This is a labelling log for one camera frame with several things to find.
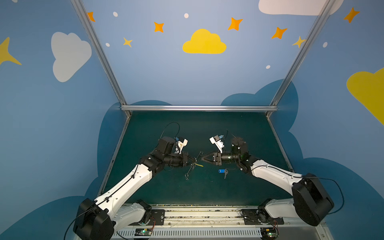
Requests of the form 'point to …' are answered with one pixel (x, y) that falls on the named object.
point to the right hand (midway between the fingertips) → (204, 157)
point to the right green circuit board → (269, 232)
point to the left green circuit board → (143, 232)
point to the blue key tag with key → (223, 171)
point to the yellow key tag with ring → (199, 165)
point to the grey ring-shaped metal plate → (187, 174)
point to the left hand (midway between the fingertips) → (197, 161)
